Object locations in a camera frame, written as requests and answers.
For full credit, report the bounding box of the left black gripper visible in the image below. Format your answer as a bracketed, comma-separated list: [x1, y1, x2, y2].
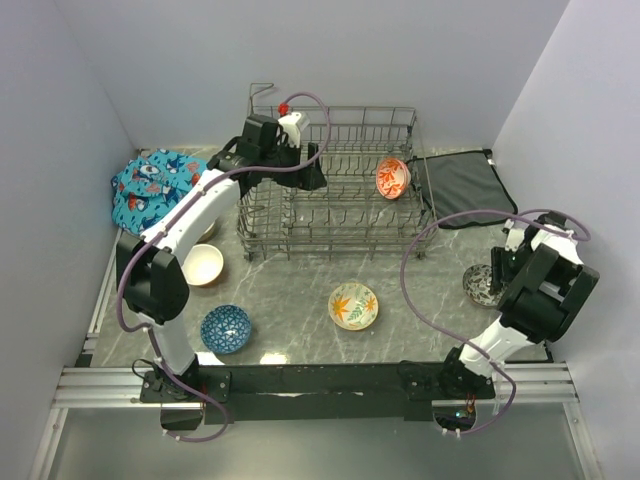
[261, 138, 327, 192]

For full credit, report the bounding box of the black leaf pattern bowl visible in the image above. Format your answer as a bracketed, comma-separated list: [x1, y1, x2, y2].
[462, 264, 504, 308]

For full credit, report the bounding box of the grey wire dish rack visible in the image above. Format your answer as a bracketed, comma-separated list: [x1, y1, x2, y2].
[237, 99, 436, 260]

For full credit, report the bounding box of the red floral bowl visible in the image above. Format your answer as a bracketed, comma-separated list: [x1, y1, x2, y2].
[376, 157, 411, 200]

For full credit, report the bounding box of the orange flower pattern bowl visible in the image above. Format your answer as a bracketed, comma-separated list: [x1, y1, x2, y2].
[328, 282, 379, 331]

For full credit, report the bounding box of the blue triangle pattern bowl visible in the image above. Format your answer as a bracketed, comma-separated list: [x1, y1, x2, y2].
[200, 304, 252, 355]

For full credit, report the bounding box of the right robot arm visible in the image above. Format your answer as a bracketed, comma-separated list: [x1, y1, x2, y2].
[438, 210, 600, 399]

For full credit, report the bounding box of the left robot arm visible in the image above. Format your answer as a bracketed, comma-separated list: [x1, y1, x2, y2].
[116, 111, 326, 402]

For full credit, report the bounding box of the dark grey folded cloth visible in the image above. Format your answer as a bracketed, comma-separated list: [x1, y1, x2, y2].
[407, 149, 518, 230]

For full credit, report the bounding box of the white bowl far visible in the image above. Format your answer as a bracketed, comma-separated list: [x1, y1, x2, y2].
[198, 222, 216, 243]

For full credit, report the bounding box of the white bowl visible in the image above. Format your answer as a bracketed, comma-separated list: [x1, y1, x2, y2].
[182, 244, 224, 287]
[198, 222, 216, 243]

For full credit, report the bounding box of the white bowl near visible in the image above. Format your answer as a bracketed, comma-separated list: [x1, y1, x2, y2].
[182, 244, 224, 287]

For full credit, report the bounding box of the blue shark print cloth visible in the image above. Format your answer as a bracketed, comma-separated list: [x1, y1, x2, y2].
[111, 149, 206, 235]

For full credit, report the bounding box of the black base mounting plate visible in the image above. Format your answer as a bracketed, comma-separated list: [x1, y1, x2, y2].
[139, 360, 497, 426]

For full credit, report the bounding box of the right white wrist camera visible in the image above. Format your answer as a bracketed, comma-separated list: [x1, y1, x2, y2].
[502, 219, 528, 252]

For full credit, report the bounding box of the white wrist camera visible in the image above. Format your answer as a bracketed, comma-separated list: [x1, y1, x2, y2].
[502, 219, 528, 252]
[277, 103, 310, 148]

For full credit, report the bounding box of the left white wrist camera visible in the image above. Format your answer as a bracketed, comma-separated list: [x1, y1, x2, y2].
[277, 103, 310, 148]

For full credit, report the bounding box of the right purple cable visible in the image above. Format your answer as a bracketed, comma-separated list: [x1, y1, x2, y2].
[400, 208, 593, 435]

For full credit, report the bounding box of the purple cable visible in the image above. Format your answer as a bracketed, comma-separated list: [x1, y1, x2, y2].
[114, 90, 332, 444]
[400, 208, 593, 435]

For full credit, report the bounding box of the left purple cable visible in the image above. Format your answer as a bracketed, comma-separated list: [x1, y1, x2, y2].
[114, 90, 332, 444]

